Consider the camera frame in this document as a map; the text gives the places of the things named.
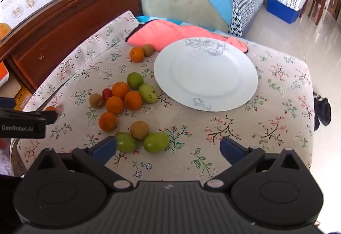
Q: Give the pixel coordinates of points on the floral tablecloth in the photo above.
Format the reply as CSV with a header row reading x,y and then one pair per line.
x,y
186,122

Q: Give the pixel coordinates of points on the white plate with line drawing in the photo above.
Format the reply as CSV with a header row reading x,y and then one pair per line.
x,y
205,74

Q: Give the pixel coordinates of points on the pink cloth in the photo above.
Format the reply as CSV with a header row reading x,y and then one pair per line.
x,y
170,34

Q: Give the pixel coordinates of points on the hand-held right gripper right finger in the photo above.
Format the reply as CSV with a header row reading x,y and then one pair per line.
x,y
231,150

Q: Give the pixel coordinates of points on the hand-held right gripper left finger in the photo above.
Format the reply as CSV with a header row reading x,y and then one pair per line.
x,y
105,147

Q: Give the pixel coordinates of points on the dark wooden headboard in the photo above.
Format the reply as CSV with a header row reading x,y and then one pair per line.
x,y
66,15

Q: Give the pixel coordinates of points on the dark cloth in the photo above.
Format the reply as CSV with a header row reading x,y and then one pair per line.
x,y
322,111

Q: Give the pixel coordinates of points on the brown longan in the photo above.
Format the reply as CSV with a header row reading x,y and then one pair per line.
x,y
147,50
139,129
96,101

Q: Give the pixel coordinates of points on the orange box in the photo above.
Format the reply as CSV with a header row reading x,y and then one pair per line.
x,y
2,74

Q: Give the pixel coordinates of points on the red cherry tomato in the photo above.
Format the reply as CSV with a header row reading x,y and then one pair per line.
x,y
107,93

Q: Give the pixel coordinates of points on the blue plastic bin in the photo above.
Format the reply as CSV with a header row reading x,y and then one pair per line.
x,y
282,10

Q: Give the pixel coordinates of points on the yellow box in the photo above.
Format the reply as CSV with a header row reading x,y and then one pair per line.
x,y
21,97

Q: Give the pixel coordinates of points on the green jujube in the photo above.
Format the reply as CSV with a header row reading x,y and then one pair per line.
x,y
125,141
148,93
134,80
156,142

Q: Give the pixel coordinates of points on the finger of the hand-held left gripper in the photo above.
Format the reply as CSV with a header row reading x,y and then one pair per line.
x,y
24,119

